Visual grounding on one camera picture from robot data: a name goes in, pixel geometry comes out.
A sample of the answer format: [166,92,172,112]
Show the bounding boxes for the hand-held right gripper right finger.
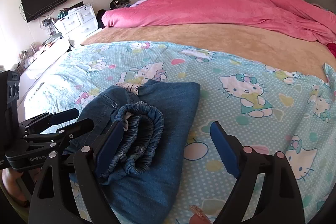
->
[210,121,306,224]

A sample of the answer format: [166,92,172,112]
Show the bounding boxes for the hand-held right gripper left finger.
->
[28,121,125,224]

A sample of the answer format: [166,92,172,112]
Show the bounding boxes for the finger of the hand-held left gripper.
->
[23,118,95,147]
[18,108,80,135]

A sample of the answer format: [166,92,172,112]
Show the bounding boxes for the blue denim pants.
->
[63,80,201,224]

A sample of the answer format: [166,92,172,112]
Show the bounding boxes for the person's left hand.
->
[1,169,30,208]

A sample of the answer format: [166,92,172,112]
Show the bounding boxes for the person's right hand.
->
[189,204,211,224]

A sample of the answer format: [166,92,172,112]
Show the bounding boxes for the light blue cartoon printed blanket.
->
[24,40,336,224]

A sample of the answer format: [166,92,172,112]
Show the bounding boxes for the white dressing table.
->
[16,39,72,98]

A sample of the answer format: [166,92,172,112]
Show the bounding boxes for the cluster of cosmetic bottles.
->
[17,42,53,68]

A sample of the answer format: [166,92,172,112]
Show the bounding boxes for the clear acrylic organizer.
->
[41,18,56,36]

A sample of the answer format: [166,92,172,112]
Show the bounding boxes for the white drawer cabinet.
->
[54,4,97,41]

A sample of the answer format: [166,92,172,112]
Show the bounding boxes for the tan bed blanket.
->
[80,23,332,83]

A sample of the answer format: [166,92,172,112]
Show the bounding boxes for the black backpack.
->
[109,0,131,10]

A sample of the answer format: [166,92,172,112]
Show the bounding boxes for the pink fleece quilt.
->
[101,0,336,45]

